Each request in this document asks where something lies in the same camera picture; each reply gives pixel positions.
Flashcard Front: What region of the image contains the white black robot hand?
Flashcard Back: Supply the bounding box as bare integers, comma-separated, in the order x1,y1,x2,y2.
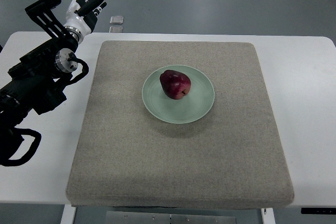
64,0,107,44

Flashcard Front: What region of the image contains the red apple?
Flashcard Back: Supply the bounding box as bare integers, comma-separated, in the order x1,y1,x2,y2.
160,70,191,100

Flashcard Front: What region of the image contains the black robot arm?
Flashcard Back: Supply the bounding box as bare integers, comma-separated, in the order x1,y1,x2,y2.
1,0,89,167

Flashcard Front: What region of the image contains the light green plate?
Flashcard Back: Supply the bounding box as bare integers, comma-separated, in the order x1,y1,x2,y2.
142,65,215,124

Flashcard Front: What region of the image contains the clear floor socket cover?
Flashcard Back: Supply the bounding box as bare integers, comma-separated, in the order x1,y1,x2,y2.
110,16,124,25

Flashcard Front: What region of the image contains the beige fabric cushion mat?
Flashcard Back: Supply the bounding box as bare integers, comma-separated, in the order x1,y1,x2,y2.
66,40,295,209

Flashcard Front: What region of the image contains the black table control panel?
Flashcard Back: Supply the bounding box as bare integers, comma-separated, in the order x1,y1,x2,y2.
301,208,336,215

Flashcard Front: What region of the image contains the white table leg frame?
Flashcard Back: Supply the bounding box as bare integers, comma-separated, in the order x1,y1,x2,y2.
60,205,77,224

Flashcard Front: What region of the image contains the metal bracket under table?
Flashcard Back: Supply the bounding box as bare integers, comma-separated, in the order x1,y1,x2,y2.
105,211,237,224

